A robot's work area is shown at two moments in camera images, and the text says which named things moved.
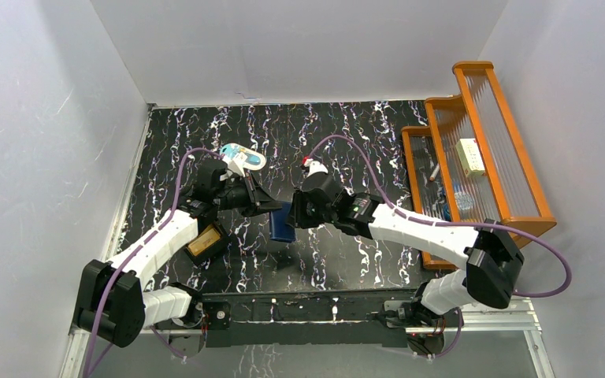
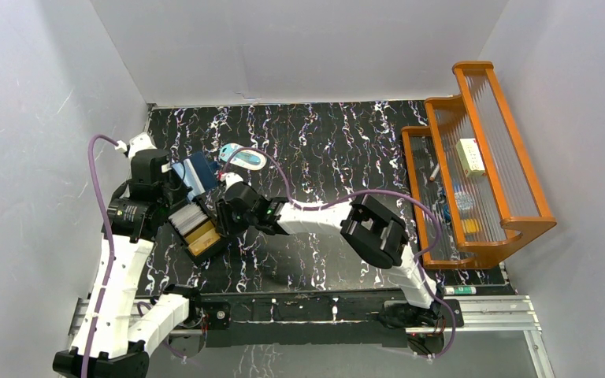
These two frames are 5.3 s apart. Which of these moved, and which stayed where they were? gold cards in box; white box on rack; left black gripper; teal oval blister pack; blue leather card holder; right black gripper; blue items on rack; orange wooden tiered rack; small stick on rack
Moved: blue leather card holder; left black gripper; right black gripper
Stayed: small stick on rack; orange wooden tiered rack; blue items on rack; gold cards in box; teal oval blister pack; white box on rack
